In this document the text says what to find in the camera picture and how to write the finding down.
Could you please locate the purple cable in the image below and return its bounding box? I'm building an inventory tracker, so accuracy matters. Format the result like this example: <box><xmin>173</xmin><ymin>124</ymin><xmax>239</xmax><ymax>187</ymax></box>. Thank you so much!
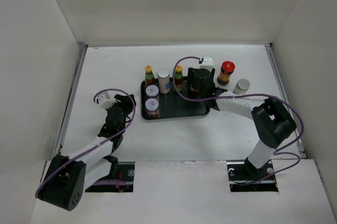
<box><xmin>34</xmin><ymin>88</ymin><xmax>137</xmax><ymax>200</ymax></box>
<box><xmin>172</xmin><ymin>55</ymin><xmax>308</xmax><ymax>185</ymax></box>

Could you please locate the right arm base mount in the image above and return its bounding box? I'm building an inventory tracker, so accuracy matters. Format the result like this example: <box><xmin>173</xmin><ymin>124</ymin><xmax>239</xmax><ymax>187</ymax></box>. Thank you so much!
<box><xmin>226</xmin><ymin>160</ymin><xmax>279</xmax><ymax>192</ymax></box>

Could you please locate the white lid sauce jar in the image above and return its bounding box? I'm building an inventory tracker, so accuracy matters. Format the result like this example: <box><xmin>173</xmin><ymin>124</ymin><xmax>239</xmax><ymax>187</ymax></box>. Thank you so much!
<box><xmin>145</xmin><ymin>85</ymin><xmax>160</xmax><ymax>101</ymax></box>
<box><xmin>145</xmin><ymin>98</ymin><xmax>159</xmax><ymax>118</ymax></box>

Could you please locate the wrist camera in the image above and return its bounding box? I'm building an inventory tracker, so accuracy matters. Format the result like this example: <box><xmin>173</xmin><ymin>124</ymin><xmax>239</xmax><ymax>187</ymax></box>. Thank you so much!
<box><xmin>96</xmin><ymin>91</ymin><xmax>116</xmax><ymax>110</ymax></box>
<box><xmin>199</xmin><ymin>56</ymin><xmax>214</xmax><ymax>72</ymax></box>

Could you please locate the white pepper shaker blue label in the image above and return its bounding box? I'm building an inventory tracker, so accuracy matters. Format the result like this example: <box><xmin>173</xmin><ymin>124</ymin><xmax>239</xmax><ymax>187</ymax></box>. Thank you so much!
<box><xmin>233</xmin><ymin>78</ymin><xmax>250</xmax><ymax>95</ymax></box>

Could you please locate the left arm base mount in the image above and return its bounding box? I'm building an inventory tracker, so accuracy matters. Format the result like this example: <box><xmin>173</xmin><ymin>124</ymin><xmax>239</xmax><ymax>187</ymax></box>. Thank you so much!
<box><xmin>84</xmin><ymin>155</ymin><xmax>135</xmax><ymax>193</ymax></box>

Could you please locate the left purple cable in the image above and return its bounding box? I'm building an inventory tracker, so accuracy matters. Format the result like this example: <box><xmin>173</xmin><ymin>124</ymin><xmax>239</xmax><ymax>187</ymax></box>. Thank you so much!
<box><xmin>34</xmin><ymin>88</ymin><xmax>137</xmax><ymax>200</ymax></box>

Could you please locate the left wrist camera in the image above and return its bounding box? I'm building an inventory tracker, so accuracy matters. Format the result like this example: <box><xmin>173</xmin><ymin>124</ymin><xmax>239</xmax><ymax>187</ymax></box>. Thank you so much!
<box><xmin>96</xmin><ymin>91</ymin><xmax>116</xmax><ymax>110</ymax></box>

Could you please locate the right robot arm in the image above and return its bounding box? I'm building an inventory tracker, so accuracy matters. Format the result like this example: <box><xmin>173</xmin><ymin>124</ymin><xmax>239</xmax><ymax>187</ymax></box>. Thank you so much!
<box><xmin>186</xmin><ymin>67</ymin><xmax>297</xmax><ymax>180</ymax></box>

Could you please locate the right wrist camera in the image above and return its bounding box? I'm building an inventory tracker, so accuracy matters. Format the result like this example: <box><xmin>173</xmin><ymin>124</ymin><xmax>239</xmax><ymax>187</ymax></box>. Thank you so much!
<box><xmin>199</xmin><ymin>56</ymin><xmax>214</xmax><ymax>72</ymax></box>

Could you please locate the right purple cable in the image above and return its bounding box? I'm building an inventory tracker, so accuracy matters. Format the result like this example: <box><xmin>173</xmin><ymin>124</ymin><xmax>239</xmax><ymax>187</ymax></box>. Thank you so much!
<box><xmin>172</xmin><ymin>55</ymin><xmax>308</xmax><ymax>185</ymax></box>

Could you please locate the red cap dark sauce jar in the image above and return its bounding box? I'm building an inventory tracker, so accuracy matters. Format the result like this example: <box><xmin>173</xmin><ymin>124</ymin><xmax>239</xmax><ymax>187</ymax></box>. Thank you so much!
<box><xmin>217</xmin><ymin>61</ymin><xmax>235</xmax><ymax>85</ymax></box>

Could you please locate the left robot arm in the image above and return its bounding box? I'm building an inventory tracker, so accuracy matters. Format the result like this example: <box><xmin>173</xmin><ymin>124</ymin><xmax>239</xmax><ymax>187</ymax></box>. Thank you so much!
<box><xmin>35</xmin><ymin>89</ymin><xmax>136</xmax><ymax>211</ymax></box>

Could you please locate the green label sauce bottle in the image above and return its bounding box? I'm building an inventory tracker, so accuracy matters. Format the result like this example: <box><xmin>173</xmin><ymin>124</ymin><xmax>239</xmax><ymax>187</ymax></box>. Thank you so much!
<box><xmin>174</xmin><ymin>65</ymin><xmax>184</xmax><ymax>92</ymax></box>
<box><xmin>145</xmin><ymin>65</ymin><xmax>155</xmax><ymax>86</ymax></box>

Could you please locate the black rectangular tray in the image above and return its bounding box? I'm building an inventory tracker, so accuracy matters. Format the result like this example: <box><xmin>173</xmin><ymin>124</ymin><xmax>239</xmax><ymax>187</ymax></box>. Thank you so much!
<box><xmin>141</xmin><ymin>77</ymin><xmax>210</xmax><ymax>120</ymax></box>

